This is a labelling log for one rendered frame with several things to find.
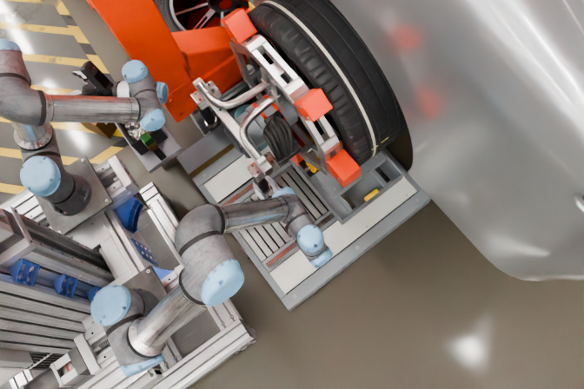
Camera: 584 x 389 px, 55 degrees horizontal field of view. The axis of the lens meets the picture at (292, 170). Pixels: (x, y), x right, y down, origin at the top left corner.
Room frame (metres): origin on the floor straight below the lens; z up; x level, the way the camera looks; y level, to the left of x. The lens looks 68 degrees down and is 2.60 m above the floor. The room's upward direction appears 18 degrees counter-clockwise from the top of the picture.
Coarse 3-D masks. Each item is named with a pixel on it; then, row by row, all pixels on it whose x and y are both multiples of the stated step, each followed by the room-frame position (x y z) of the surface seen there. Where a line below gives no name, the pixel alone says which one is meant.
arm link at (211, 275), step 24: (192, 240) 0.42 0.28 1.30; (216, 240) 0.41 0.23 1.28; (192, 264) 0.36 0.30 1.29; (216, 264) 0.34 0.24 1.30; (192, 288) 0.31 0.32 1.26; (216, 288) 0.29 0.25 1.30; (168, 312) 0.30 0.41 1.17; (192, 312) 0.28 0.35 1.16; (120, 336) 0.30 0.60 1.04; (144, 336) 0.27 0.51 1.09; (168, 336) 0.25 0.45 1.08; (120, 360) 0.24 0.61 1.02; (144, 360) 0.22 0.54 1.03
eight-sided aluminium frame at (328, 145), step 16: (240, 48) 1.09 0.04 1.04; (256, 48) 1.01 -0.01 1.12; (272, 48) 0.99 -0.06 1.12; (240, 64) 1.15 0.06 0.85; (256, 64) 1.16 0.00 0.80; (256, 96) 1.10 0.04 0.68; (288, 96) 0.82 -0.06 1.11; (320, 144) 0.69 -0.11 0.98; (336, 144) 0.69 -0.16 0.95; (304, 160) 0.82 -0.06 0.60; (320, 160) 0.71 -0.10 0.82
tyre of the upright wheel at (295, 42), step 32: (288, 0) 1.12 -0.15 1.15; (320, 0) 1.07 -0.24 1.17; (256, 32) 1.14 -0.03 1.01; (288, 32) 0.99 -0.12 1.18; (320, 32) 0.95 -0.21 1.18; (352, 32) 0.93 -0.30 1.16; (320, 64) 0.86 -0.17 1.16; (352, 64) 0.84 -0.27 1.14; (352, 96) 0.76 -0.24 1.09; (384, 96) 0.75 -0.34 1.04; (352, 128) 0.70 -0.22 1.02; (384, 128) 0.70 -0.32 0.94
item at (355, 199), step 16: (304, 176) 0.91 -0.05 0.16; (368, 176) 0.82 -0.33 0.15; (384, 176) 0.79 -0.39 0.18; (400, 176) 0.77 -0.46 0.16; (320, 192) 0.82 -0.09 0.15; (352, 192) 0.78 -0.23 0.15; (368, 192) 0.75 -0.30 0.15; (384, 192) 0.74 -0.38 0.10; (336, 208) 0.72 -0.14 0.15; (352, 208) 0.69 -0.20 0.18
